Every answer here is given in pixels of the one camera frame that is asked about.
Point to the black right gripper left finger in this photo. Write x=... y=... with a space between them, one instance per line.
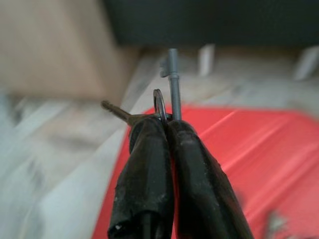
x=144 y=179

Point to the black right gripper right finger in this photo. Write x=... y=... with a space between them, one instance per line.
x=202 y=189

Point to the brown metal key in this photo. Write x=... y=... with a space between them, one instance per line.
x=117 y=110

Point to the grey skeleton key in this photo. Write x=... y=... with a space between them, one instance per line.
x=175 y=89

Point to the white furniture leg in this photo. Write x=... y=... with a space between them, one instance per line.
x=207 y=59
x=305 y=63

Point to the dark grey furniture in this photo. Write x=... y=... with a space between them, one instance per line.
x=199 y=20

